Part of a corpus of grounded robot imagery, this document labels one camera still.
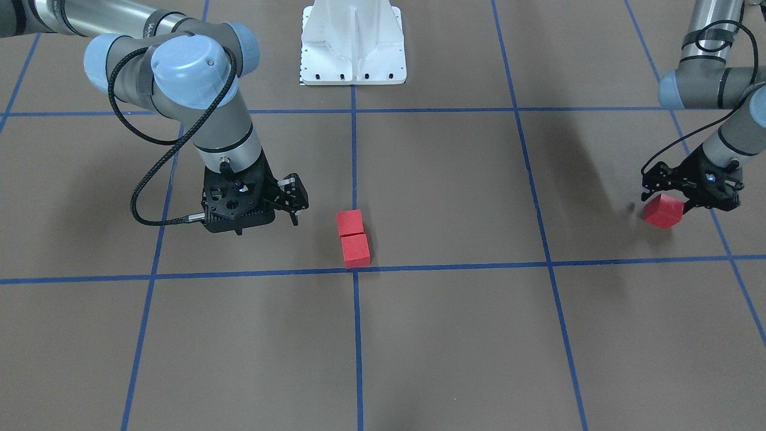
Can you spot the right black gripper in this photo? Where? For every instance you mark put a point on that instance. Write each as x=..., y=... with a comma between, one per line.
x=289, y=196

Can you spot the red block placed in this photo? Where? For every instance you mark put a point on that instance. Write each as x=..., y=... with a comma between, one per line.
x=350, y=223
x=663, y=211
x=355, y=250

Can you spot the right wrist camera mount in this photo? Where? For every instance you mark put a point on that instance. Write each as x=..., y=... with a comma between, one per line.
x=234, y=205

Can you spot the white camera stand base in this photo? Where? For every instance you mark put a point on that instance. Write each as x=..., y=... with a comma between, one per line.
x=347, y=43

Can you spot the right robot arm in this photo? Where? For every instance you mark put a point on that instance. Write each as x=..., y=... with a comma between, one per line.
x=172, y=79

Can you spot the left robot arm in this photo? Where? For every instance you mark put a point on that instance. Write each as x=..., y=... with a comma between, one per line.
x=702, y=80

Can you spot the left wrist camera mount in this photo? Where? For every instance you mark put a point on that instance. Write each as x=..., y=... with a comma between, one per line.
x=689, y=181

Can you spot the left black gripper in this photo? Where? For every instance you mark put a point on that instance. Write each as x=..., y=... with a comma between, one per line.
x=698, y=164

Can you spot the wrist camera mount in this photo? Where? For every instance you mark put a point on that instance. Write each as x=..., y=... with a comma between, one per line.
x=689, y=181
x=234, y=205

